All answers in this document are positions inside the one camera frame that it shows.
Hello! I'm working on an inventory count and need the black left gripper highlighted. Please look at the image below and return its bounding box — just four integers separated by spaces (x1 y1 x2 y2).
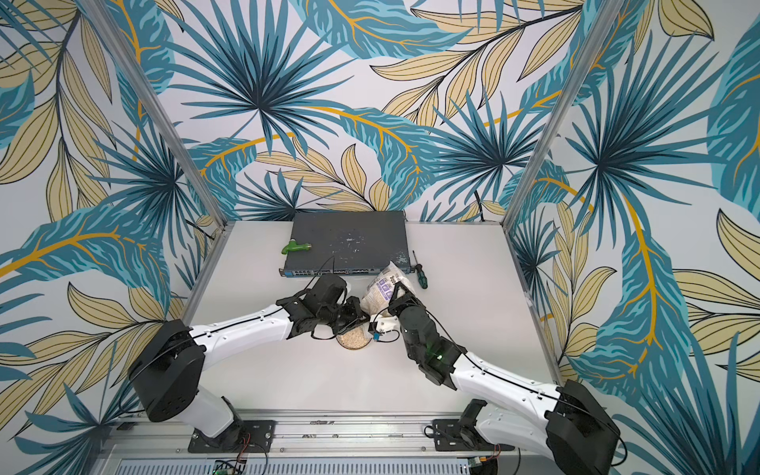
319 294 371 334

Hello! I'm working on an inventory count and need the white red patterned bowl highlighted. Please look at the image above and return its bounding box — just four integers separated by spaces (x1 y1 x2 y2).
336 328 372 350

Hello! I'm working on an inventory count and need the oatmeal bag white purple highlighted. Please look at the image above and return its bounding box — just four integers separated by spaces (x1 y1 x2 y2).
360 262 413 315

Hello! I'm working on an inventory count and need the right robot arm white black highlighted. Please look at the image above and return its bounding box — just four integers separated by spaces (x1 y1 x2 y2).
388 283 625 474

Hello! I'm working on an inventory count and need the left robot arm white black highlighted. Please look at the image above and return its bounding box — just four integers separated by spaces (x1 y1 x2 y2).
128 274 370 448

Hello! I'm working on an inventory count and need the green pipe fitting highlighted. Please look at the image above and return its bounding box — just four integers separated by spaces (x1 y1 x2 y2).
281 239 312 255

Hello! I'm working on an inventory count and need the green black screwdriver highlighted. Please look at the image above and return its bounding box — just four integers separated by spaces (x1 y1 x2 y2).
412 251 429 289

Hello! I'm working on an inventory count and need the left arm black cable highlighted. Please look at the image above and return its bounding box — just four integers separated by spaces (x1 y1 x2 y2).
118 254 363 417

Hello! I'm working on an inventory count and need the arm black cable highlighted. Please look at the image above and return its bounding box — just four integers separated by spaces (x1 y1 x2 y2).
367 305 629 467
118 254 363 417

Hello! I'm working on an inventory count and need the grey blue network switch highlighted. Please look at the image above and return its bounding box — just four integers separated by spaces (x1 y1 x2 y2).
280 211 413 278

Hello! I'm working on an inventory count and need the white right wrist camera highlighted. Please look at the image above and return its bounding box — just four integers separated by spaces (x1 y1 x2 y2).
368 317 401 344

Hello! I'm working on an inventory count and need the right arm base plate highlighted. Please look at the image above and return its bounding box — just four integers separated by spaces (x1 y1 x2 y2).
424 419 516 452

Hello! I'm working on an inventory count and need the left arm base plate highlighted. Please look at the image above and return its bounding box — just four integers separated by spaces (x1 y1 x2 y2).
187 420 276 454

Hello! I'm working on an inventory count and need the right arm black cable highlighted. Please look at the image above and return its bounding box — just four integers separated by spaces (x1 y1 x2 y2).
367 305 629 467

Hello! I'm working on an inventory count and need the aluminium front rail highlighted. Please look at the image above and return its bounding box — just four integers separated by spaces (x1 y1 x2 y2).
94 408 607 475

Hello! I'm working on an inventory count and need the left aluminium corner post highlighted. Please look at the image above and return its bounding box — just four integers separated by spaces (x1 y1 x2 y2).
80 0 228 229

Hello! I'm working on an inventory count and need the aluminium corner post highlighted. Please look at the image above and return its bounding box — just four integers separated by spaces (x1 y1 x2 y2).
80 0 228 229
502 0 623 236

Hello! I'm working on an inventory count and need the right aluminium corner post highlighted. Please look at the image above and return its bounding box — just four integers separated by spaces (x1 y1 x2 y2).
502 0 623 236

